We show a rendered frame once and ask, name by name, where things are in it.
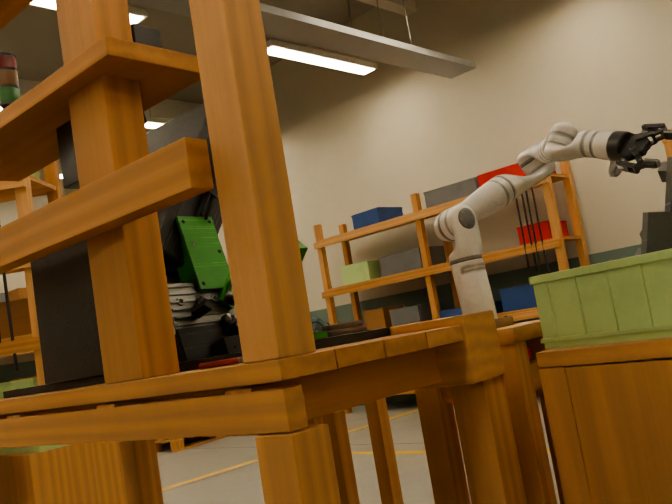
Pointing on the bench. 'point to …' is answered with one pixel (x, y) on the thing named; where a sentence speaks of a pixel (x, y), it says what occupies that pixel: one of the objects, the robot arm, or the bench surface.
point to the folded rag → (344, 328)
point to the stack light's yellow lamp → (9, 78)
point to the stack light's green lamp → (8, 95)
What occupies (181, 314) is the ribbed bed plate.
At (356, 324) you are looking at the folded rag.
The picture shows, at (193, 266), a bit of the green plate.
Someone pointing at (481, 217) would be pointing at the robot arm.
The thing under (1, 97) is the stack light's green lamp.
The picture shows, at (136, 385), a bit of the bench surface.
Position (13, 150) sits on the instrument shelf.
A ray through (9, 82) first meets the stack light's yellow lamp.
